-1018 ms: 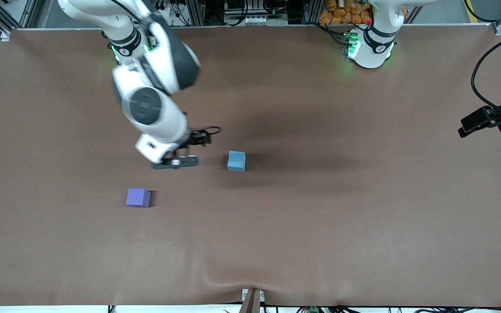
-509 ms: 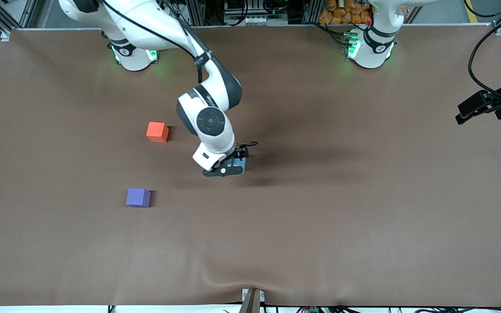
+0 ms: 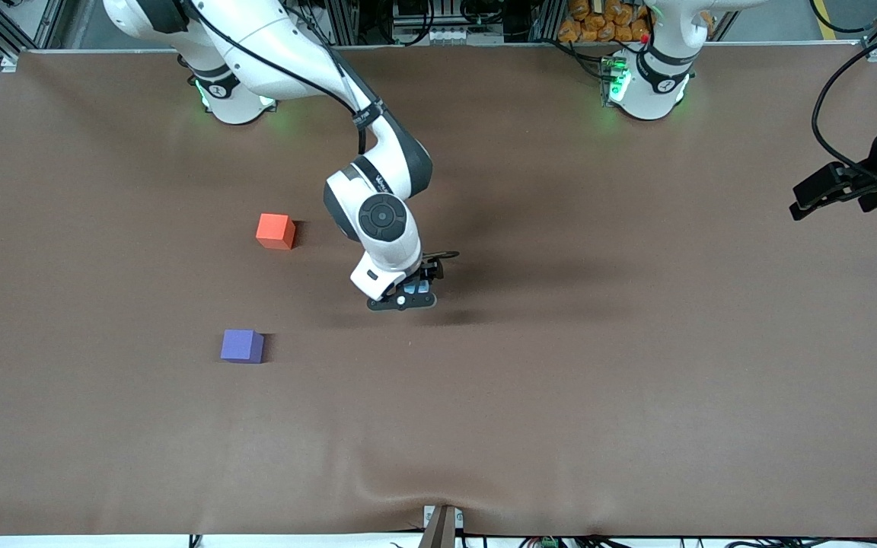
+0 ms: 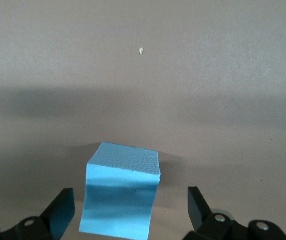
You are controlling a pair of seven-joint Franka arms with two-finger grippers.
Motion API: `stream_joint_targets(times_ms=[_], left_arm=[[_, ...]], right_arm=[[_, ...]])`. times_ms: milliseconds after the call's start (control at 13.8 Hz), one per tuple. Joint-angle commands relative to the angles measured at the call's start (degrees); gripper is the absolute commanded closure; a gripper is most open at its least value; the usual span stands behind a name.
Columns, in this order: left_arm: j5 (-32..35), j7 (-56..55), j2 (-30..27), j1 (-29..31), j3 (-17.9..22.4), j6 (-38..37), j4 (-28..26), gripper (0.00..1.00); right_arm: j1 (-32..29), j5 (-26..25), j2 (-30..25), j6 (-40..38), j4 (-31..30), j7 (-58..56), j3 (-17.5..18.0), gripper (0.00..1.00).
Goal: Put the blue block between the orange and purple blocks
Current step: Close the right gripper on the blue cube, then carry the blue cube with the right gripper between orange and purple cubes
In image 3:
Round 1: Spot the orange foam block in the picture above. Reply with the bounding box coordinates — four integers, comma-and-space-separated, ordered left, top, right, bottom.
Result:
255, 213, 297, 251

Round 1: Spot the purple foam block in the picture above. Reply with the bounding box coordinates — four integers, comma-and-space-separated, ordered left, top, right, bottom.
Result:
220, 329, 265, 365

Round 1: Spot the brown table mat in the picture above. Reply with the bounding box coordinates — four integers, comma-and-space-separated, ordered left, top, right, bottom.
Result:
0, 44, 877, 538

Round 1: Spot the white connector strip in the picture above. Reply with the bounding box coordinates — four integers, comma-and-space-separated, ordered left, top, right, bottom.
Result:
397, 26, 479, 46

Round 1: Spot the table edge clamp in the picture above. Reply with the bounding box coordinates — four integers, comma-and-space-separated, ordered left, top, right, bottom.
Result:
422, 504, 465, 548

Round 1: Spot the pile of orange objects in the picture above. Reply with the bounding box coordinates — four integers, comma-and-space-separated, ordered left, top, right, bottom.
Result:
557, 0, 651, 44

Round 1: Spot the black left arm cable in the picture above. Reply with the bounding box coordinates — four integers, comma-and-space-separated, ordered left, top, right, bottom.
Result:
811, 23, 877, 190

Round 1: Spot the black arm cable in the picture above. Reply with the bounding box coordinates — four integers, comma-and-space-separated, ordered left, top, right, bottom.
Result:
183, 0, 386, 157
811, 23, 877, 190

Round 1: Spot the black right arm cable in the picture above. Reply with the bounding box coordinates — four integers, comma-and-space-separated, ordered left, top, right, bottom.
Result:
183, 0, 386, 157

